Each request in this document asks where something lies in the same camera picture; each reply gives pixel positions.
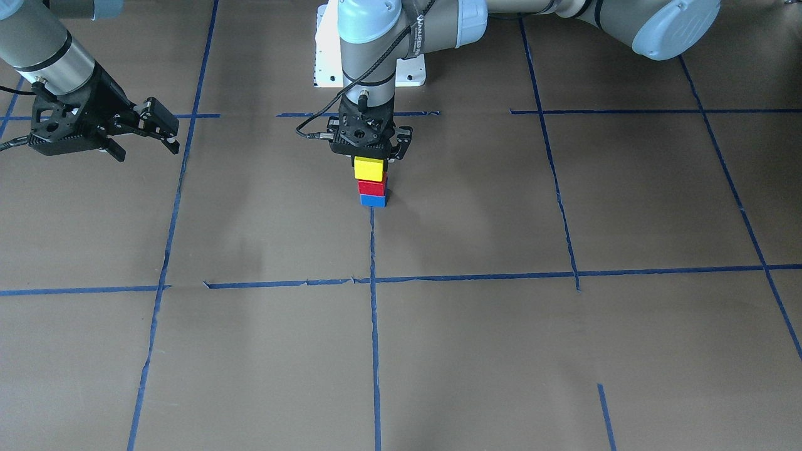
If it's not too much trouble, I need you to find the yellow wooden block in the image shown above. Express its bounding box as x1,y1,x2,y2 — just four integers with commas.
352,156,386,182

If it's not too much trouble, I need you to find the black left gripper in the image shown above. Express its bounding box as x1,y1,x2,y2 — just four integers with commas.
327,100,414,162

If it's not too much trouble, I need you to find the blue wooden block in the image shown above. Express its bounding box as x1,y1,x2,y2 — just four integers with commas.
359,194,388,208

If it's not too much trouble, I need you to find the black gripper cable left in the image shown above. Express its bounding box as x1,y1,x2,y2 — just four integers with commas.
296,0,439,142

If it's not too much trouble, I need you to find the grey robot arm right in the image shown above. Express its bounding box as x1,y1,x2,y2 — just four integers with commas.
1,1,180,162

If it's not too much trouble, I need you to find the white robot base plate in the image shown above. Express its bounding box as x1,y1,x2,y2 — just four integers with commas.
313,3,427,88

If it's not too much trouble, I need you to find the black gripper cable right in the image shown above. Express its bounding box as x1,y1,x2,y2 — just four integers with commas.
0,75,44,153

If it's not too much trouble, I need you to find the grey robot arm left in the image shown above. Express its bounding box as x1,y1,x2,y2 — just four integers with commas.
308,1,721,162

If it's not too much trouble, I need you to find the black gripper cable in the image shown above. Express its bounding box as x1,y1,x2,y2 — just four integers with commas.
0,75,44,153
296,0,439,142

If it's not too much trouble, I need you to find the red wooden block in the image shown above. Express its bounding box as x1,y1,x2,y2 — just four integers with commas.
357,177,387,197

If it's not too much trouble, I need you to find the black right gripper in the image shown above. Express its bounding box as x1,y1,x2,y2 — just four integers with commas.
26,63,180,162

